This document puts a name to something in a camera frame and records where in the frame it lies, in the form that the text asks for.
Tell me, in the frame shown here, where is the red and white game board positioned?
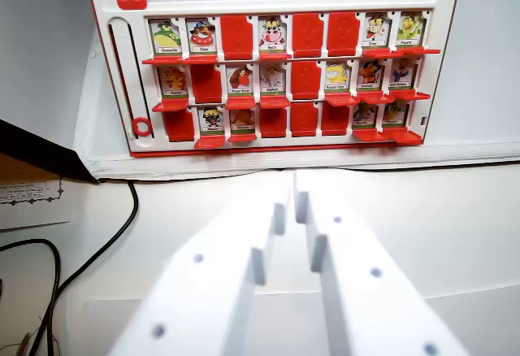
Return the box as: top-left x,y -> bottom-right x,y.
83,0 -> 465,158

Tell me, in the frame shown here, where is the white printed paper card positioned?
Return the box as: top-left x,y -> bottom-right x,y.
0,176 -> 72,232

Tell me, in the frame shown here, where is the black cable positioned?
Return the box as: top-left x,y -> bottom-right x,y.
0,238 -> 63,356
27,180 -> 140,356

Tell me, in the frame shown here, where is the white base panel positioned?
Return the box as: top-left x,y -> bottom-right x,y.
72,18 -> 520,181

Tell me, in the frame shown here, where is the red board flap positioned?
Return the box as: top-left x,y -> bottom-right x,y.
225,96 -> 258,111

